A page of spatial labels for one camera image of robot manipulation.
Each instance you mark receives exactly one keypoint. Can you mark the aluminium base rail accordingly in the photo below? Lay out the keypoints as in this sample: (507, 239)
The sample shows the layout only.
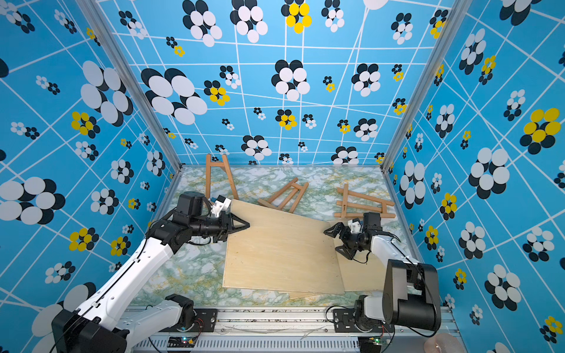
(283, 329)

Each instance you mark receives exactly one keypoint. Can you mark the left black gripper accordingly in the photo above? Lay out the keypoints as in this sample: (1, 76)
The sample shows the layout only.
(225, 219)

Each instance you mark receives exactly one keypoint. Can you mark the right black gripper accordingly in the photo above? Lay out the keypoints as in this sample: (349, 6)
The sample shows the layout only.
(345, 229)

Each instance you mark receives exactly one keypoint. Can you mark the black mounting plate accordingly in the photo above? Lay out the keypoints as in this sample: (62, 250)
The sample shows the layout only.
(345, 320)
(205, 320)

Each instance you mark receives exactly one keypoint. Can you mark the plywood board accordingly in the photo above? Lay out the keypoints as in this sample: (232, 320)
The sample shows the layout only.
(366, 269)
(281, 252)

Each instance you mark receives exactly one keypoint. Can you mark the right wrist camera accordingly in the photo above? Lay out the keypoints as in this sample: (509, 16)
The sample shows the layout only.
(355, 226)

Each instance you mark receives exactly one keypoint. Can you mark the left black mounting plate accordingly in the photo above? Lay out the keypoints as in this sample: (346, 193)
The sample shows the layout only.
(205, 320)

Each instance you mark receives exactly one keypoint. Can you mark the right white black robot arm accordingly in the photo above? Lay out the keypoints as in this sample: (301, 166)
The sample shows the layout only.
(410, 296)

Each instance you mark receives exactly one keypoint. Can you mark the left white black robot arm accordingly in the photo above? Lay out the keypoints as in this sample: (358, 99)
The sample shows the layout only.
(98, 325)

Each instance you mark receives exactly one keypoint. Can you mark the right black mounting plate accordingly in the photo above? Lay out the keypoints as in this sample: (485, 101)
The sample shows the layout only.
(345, 320)

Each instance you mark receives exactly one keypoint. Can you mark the pink round object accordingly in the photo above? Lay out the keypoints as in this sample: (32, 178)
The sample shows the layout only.
(443, 343)

